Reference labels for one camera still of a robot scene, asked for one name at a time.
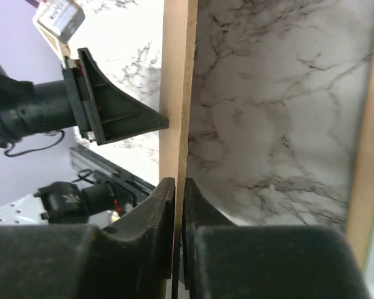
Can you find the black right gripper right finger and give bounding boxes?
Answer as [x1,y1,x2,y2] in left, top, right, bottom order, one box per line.
[182,178,370,298]

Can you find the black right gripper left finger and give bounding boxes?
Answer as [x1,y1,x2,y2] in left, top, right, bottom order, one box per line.
[0,178,175,298]

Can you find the light wooden picture frame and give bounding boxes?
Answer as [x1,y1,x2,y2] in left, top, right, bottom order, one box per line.
[346,50,374,271]

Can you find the brown backing board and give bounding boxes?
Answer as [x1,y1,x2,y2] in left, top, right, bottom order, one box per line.
[159,1,198,298]

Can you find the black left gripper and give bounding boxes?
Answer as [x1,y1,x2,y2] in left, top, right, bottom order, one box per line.
[0,48,169,145]

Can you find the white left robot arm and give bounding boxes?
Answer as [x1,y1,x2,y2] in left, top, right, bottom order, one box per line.
[0,48,169,226]

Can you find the aluminium rail frame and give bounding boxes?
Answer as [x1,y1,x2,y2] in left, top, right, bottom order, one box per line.
[70,145,155,206]

